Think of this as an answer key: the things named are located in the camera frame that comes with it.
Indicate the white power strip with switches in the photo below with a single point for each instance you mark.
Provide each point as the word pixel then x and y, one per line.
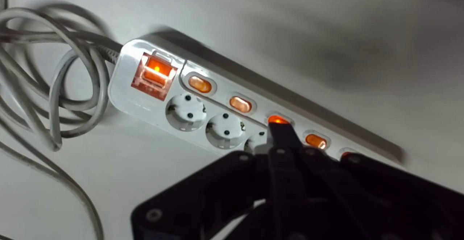
pixel 224 98

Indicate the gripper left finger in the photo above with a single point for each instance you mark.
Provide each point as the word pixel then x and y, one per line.
pixel 203 193

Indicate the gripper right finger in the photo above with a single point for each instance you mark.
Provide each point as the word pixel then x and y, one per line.
pixel 362 203

